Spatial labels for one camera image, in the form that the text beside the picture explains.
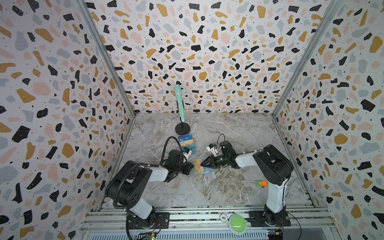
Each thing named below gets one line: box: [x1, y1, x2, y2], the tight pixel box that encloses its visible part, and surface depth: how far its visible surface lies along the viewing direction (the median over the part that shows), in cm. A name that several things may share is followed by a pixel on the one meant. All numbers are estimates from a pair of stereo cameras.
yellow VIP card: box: [179, 139, 194, 147], surface depth 101 cm
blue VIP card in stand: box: [178, 133, 193, 142], surface depth 102 cm
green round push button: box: [228, 213, 247, 235], surface depth 73 cm
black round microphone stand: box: [175, 116, 191, 136], surface depth 114 cm
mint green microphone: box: [173, 84, 185, 123], surface depth 90 cm
